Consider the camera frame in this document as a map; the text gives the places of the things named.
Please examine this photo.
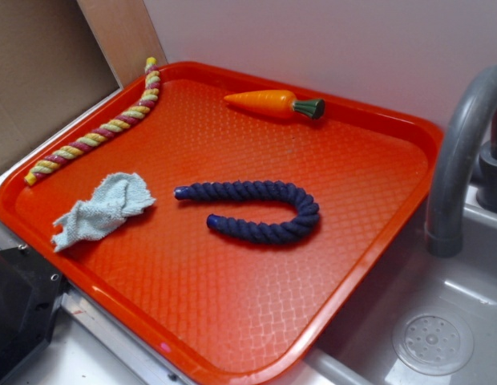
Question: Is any grey sink faucet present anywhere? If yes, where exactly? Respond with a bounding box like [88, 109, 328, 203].
[424, 65, 497, 257]

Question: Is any grey toy sink basin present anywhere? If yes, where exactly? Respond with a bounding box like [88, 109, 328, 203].
[304, 184, 497, 385]

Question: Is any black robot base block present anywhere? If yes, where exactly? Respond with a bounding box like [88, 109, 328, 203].
[0, 248, 65, 384]

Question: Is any brown cardboard panel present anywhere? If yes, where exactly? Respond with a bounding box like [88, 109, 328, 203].
[0, 1, 166, 176]

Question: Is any light blue cloth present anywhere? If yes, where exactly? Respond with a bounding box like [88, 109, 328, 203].
[51, 172, 156, 252]

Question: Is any dark blue rope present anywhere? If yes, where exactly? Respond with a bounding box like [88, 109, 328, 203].
[173, 180, 321, 245]

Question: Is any yellow and red rope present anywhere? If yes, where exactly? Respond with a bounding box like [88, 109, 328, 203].
[24, 56, 162, 187]

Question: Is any orange plastic toy carrot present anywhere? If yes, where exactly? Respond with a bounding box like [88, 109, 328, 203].
[224, 90, 325, 120]

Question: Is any orange plastic tray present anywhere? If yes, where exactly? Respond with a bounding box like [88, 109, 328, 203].
[0, 63, 442, 384]

